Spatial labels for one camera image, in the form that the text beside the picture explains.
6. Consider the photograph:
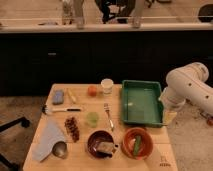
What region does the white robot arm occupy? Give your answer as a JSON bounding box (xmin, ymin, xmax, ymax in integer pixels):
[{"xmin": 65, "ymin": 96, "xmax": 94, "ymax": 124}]
[{"xmin": 159, "ymin": 62, "xmax": 213, "ymax": 125}]

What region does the grey cloth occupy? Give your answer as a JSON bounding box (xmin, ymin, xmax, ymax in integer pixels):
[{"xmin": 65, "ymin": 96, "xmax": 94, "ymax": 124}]
[{"xmin": 32, "ymin": 119, "xmax": 66, "ymax": 162}]

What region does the orange bowl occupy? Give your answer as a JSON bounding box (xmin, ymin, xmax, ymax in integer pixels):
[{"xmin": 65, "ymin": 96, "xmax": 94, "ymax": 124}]
[{"xmin": 121, "ymin": 127, "xmax": 153, "ymax": 160}]

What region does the green vegetable in bowl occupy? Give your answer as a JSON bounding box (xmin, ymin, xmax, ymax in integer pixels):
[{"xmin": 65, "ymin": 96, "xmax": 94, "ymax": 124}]
[{"xmin": 133, "ymin": 135, "xmax": 141, "ymax": 156}]

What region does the silver metal fork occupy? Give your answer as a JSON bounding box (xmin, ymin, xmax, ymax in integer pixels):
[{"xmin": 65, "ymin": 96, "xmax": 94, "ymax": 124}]
[{"xmin": 104, "ymin": 103, "xmax": 114, "ymax": 132}]

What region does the yellow banana-like stick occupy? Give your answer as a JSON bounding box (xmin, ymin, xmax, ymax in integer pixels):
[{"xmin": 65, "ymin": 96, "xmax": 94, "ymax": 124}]
[{"xmin": 67, "ymin": 89, "xmax": 77, "ymax": 104}]

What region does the dark brown bowl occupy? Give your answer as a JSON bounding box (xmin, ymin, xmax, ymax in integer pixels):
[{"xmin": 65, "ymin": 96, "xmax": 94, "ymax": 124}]
[{"xmin": 86, "ymin": 130, "xmax": 116, "ymax": 159}]

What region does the black office chair base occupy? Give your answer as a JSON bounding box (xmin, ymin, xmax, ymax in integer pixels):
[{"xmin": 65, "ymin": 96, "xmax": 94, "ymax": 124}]
[{"xmin": 0, "ymin": 116, "xmax": 31, "ymax": 171}]

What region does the green plastic tray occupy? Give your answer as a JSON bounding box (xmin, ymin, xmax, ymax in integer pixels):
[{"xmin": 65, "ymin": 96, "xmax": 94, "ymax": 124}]
[{"xmin": 121, "ymin": 80, "xmax": 163, "ymax": 127}]

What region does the tan sponge in bowl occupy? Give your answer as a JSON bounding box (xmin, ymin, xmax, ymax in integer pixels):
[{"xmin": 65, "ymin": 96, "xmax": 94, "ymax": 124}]
[{"xmin": 97, "ymin": 142, "xmax": 116, "ymax": 154}]

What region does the green plastic cup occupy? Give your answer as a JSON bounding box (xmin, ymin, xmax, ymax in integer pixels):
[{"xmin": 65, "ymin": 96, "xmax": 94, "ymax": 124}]
[{"xmin": 86, "ymin": 112, "xmax": 99, "ymax": 128}]

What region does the metal measuring cup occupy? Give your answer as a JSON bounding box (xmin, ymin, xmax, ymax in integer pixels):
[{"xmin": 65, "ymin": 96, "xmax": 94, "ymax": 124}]
[{"xmin": 52, "ymin": 141, "xmax": 68, "ymax": 159}]

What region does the white cup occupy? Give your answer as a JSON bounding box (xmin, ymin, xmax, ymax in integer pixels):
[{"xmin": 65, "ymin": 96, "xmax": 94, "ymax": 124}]
[{"xmin": 101, "ymin": 78, "xmax": 114, "ymax": 94}]

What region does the black chair in background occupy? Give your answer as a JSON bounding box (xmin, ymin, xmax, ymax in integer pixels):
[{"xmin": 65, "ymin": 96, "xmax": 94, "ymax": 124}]
[{"xmin": 94, "ymin": 0, "xmax": 136, "ymax": 24}]

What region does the orange tomato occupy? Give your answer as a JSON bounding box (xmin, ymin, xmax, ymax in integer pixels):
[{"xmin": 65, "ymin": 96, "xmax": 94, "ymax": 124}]
[{"xmin": 87, "ymin": 85, "xmax": 97, "ymax": 97}]

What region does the blue sponge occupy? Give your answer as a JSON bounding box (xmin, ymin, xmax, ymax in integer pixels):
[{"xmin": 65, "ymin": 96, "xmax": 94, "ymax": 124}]
[{"xmin": 52, "ymin": 90, "xmax": 64, "ymax": 105}]

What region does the brown grape bunch toy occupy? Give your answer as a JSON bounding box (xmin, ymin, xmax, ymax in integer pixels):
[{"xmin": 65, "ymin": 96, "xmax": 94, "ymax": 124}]
[{"xmin": 65, "ymin": 117, "xmax": 80, "ymax": 142}]

